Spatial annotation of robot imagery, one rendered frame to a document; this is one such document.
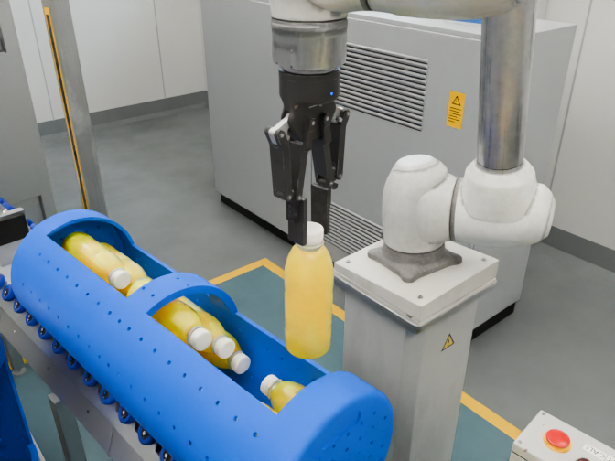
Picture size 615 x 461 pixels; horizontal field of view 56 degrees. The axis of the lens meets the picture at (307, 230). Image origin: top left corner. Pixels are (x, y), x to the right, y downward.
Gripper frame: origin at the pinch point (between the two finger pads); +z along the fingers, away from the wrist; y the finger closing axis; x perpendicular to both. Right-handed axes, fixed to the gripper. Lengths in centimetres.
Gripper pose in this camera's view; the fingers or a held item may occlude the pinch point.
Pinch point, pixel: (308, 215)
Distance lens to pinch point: 80.7
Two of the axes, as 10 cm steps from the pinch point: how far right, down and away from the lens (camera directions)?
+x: 7.1, 3.4, -6.2
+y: -7.0, 3.4, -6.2
